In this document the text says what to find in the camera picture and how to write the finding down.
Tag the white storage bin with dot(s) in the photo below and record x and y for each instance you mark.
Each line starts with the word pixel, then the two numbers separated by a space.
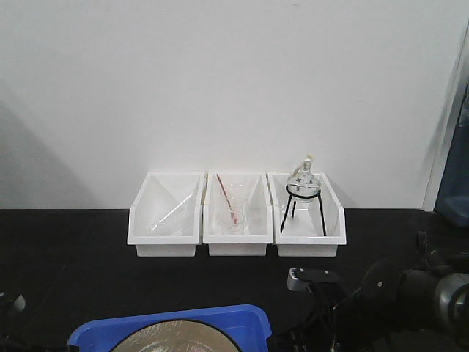
pixel 304 246
pixel 259 232
pixel 159 193

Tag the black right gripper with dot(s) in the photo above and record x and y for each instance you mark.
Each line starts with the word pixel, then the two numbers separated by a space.
pixel 333 322

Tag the clear glass beaker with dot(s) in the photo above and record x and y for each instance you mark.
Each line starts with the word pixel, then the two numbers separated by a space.
pixel 240 208

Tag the middle white storage bin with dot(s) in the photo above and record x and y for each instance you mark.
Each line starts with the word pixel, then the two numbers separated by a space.
pixel 259 232

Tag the left white storage bin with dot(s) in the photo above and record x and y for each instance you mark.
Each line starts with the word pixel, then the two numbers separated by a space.
pixel 159 193

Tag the blue plastic tray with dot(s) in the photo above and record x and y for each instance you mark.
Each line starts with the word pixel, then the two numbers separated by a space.
pixel 246 324

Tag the glass alcohol lamp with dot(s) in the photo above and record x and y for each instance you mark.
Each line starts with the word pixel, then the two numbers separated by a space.
pixel 302 184

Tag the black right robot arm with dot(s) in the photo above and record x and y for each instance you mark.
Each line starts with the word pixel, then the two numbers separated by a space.
pixel 390 299

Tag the red glass stirring rod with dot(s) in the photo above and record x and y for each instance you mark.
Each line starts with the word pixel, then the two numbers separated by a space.
pixel 223 190

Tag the blue container at right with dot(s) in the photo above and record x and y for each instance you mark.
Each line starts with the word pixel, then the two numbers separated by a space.
pixel 452 198

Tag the right white storage bin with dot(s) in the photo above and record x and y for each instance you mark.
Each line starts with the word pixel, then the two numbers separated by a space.
pixel 304 246

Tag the beige plate with black rim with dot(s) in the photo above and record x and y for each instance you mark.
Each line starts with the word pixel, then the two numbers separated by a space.
pixel 178 335

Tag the black wire tripod stand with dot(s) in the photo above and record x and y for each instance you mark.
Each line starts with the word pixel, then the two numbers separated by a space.
pixel 304 214

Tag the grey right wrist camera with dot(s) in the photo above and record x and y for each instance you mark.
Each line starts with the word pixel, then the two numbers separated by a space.
pixel 298 279

